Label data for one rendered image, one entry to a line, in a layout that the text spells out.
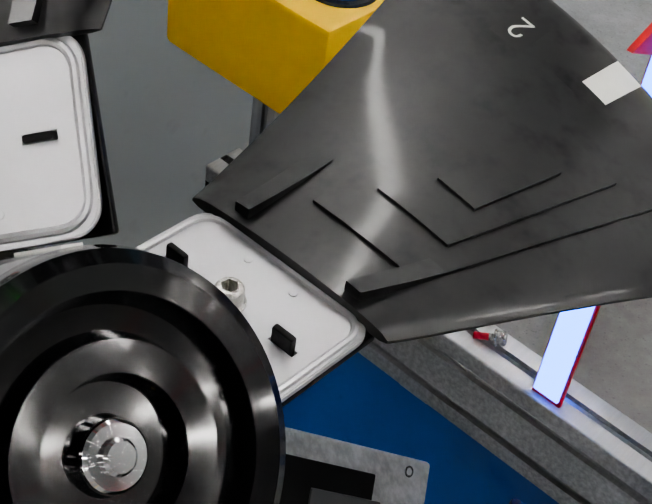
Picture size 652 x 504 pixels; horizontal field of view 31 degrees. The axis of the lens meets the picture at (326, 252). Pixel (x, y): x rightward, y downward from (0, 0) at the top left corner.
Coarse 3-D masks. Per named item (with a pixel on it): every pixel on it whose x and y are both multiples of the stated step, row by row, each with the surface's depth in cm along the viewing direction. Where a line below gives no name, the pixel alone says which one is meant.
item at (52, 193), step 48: (0, 48) 37; (48, 48) 37; (0, 96) 37; (48, 96) 37; (0, 144) 37; (48, 144) 37; (0, 192) 37; (48, 192) 37; (96, 192) 37; (0, 240) 37; (48, 240) 37
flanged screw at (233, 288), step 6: (216, 282) 43; (222, 282) 43; (228, 282) 44; (234, 282) 44; (240, 282) 44; (222, 288) 44; (228, 288) 44; (234, 288) 44; (240, 288) 43; (228, 294) 43; (234, 294) 43; (240, 294) 43; (234, 300) 43; (240, 300) 43; (246, 300) 44; (240, 306) 44
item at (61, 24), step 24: (0, 0) 37; (24, 0) 36; (48, 0) 37; (72, 0) 37; (96, 0) 37; (0, 24) 37; (24, 24) 37; (48, 24) 37; (72, 24) 37; (96, 24) 37
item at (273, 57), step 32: (192, 0) 88; (224, 0) 85; (256, 0) 83; (288, 0) 82; (320, 0) 82; (192, 32) 90; (224, 32) 87; (256, 32) 85; (288, 32) 82; (320, 32) 80; (352, 32) 82; (224, 64) 89; (256, 64) 86; (288, 64) 84; (320, 64) 82; (256, 96) 88; (288, 96) 85
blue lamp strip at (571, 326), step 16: (560, 320) 81; (576, 320) 80; (560, 336) 82; (576, 336) 81; (560, 352) 83; (576, 352) 82; (544, 368) 84; (560, 368) 83; (544, 384) 85; (560, 384) 84
